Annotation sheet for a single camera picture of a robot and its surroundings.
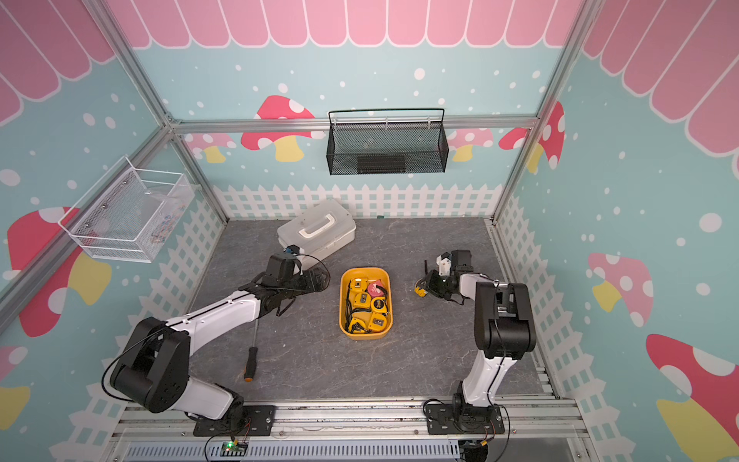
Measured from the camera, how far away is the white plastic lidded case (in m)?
1.02

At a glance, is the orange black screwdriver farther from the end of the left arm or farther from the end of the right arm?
the end of the right arm

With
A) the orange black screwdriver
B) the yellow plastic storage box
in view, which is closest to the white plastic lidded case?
the yellow plastic storage box
